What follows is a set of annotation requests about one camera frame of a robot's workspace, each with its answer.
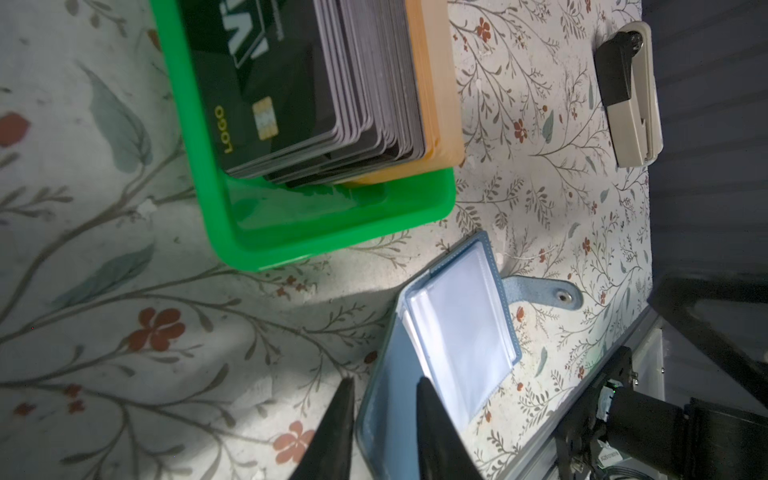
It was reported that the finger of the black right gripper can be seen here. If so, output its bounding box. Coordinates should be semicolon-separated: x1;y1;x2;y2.
648;272;767;414

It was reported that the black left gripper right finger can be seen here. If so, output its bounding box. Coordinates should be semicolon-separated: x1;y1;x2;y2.
416;377;482;480

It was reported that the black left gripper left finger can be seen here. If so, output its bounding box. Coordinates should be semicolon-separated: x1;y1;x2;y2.
290;378;355;480

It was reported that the blue leather card holder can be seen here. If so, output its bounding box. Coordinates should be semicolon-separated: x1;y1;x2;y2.
356;231;583;479

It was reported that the green plastic card tray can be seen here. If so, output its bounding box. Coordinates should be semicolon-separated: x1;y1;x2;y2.
151;1;456;272

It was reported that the stack of cards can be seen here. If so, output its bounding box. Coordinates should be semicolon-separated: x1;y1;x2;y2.
179;1;465;187

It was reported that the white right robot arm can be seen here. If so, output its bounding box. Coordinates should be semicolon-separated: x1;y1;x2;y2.
554;273;767;479

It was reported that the beige black stapler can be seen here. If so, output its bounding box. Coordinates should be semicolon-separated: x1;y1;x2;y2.
594;21;663;168

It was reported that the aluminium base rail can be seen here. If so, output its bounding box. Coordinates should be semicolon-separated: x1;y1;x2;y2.
499;307;665;479

